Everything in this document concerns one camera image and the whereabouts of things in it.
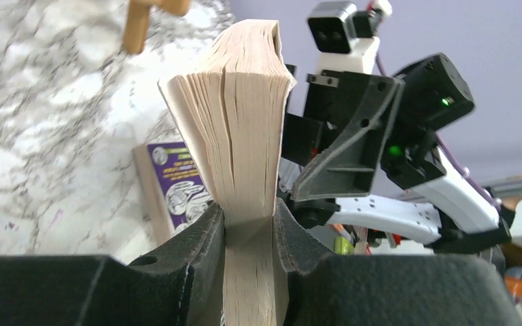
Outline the wooden book rack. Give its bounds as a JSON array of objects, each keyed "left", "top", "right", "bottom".
[{"left": 122, "top": 0, "right": 191, "bottom": 54}]

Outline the purple Treehouse book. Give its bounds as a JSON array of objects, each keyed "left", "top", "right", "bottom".
[{"left": 132, "top": 142, "right": 211, "bottom": 245}]

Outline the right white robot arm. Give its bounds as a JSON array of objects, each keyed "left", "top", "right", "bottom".
[{"left": 277, "top": 53, "right": 511, "bottom": 254}]

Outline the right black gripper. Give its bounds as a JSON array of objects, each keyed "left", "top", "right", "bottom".
[{"left": 281, "top": 71, "right": 404, "bottom": 202}]

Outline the floral purple book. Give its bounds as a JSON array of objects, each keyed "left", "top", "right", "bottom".
[{"left": 158, "top": 19, "right": 296, "bottom": 325}]

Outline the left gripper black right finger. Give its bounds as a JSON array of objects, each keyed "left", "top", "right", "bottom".
[{"left": 273, "top": 200, "right": 521, "bottom": 325}]

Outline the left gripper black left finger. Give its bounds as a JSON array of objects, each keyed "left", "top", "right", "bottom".
[{"left": 0, "top": 204, "right": 224, "bottom": 325}]

